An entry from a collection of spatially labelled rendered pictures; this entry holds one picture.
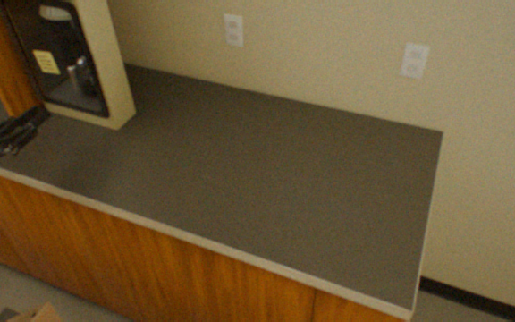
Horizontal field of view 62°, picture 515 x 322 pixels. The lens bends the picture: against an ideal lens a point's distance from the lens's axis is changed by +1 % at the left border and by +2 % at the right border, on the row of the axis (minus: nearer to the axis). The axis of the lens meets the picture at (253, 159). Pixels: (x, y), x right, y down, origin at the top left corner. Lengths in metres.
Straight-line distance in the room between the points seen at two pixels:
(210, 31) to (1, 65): 0.72
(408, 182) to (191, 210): 0.64
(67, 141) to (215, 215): 0.62
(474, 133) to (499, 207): 0.34
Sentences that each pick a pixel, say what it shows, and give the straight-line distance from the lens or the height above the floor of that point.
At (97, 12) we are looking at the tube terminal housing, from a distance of 1.42.
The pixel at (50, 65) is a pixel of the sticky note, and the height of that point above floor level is 1.16.
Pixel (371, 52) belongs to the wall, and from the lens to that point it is 1.49.
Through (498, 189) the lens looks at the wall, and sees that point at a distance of 1.77.
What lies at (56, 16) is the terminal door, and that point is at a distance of 1.43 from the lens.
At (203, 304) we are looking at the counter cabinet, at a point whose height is 0.50.
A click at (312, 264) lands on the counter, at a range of 1.11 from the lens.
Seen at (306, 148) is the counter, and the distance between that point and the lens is 1.41.
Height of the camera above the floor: 1.86
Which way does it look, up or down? 42 degrees down
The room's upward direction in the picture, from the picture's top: 2 degrees counter-clockwise
